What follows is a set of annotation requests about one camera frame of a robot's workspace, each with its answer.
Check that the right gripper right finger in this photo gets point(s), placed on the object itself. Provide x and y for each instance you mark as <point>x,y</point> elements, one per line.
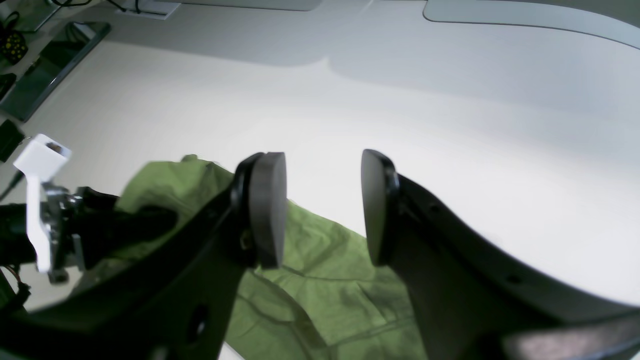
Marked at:
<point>473,301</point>

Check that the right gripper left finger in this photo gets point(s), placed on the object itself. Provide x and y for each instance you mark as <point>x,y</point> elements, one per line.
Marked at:
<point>170,298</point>

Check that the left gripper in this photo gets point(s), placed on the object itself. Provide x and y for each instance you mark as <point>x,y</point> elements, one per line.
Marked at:
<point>82,228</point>

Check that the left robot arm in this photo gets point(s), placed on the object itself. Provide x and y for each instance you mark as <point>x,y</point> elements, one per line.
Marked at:
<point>16,250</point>

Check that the dark tablet on desk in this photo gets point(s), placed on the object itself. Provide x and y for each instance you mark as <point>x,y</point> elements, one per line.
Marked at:
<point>59,57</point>

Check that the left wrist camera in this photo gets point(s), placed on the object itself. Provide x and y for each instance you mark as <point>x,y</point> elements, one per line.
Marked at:
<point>42,158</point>

